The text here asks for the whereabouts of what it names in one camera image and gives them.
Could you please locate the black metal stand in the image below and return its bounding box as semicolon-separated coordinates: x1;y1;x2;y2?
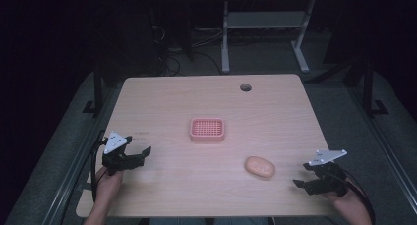
82;59;105;118
360;57;390;117

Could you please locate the pink soap dish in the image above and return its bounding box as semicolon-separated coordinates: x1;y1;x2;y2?
189;117;226;143

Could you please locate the grey metal desk frame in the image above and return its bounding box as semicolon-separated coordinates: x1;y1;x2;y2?
220;0;317;75

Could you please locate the grey metal floor rail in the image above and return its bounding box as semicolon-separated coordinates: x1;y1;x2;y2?
40;84;124;225
345;85;417;206

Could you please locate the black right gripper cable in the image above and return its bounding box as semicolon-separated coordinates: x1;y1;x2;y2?
337;168;377;225

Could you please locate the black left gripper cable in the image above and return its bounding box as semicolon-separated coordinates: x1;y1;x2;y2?
89;130;109;203

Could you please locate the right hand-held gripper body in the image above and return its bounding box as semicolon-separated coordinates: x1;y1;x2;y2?
303;148;349;197

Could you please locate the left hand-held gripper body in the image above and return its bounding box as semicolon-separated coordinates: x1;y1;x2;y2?
101;130;146;177

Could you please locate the orange soap bar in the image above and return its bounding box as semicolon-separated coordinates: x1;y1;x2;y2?
244;155;276;180

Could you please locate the bundle of floor cables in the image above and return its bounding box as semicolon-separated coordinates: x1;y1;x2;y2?
149;8;227;77

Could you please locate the person's right hand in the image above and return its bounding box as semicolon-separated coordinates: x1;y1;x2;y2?
323;177;363;216

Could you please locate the person's left hand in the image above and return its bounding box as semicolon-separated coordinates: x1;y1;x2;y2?
94;166;125;204

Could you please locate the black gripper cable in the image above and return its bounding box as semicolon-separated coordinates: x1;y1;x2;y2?
89;130;109;203
337;168;377;225

